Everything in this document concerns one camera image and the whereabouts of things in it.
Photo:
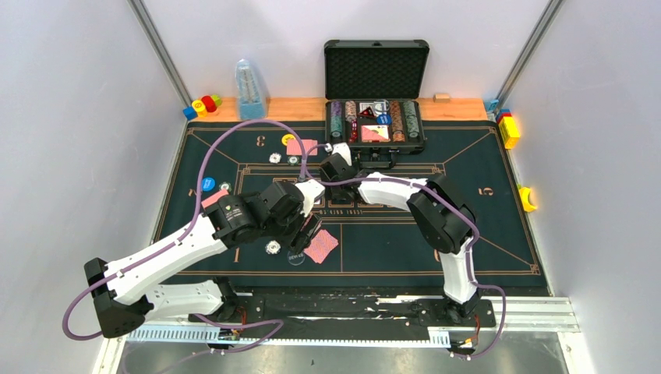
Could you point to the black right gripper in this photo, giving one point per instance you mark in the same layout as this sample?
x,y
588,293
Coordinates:
x,y
334,193

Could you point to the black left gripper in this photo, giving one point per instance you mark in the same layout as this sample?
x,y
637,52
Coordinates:
x,y
305,233

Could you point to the red-backed card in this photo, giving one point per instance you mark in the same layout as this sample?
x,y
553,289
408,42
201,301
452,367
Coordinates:
x,y
293,147
321,246

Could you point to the white-blue poker chip stack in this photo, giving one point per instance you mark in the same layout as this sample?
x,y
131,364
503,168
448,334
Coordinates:
x,y
272,247

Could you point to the yellow big blind button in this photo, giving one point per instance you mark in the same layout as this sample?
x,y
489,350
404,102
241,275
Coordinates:
x,y
287,139

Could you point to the red-backed cards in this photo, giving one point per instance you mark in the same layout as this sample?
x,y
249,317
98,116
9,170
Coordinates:
x,y
212,199

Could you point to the blue small blind button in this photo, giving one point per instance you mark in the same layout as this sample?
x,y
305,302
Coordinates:
x,y
207,184

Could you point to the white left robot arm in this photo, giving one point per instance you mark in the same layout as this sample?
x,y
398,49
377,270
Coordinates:
x,y
136,291

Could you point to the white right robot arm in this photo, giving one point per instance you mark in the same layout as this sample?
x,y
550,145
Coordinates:
x,y
442,215

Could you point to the clear dealer button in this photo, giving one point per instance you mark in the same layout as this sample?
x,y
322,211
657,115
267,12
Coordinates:
x,y
296,259

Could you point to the playing card deck in case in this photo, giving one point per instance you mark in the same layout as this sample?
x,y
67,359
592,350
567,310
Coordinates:
x,y
375,134

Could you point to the pink-white chip row in case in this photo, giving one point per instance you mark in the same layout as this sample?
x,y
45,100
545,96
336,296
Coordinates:
x,y
350,111

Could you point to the purple-green chip row in case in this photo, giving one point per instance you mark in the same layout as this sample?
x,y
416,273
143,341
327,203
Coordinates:
x,y
336,119

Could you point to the blue button in case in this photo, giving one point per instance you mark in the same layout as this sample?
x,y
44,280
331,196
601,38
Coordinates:
x,y
384,119

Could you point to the orange chip row in case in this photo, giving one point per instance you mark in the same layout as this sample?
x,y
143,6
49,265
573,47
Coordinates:
x,y
396,122

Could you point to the green poker table mat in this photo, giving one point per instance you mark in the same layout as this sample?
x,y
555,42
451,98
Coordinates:
x,y
379,246

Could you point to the black poker chip case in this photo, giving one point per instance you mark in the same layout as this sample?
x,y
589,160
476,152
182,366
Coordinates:
x,y
372,74

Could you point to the small wooden block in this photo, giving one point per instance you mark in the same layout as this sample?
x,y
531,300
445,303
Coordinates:
x,y
441,97

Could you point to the red toy cylinder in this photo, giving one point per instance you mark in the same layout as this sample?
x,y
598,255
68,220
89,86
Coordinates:
x,y
209,103

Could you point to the green toy block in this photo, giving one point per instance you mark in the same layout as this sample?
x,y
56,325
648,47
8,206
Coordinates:
x,y
216,99

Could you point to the yellow toy cylinder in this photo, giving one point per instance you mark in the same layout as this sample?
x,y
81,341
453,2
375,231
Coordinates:
x,y
200,108

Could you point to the blue toy cube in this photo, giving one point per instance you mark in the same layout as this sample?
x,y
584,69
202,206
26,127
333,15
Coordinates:
x,y
190,113

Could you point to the yellow toy block right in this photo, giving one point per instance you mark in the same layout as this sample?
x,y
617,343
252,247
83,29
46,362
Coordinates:
x,y
508,129

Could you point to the yellow curved toy piece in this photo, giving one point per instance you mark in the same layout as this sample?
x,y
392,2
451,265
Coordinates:
x,y
525,194

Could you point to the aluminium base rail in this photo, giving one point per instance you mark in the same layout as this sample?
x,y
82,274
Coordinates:
x,y
404,321

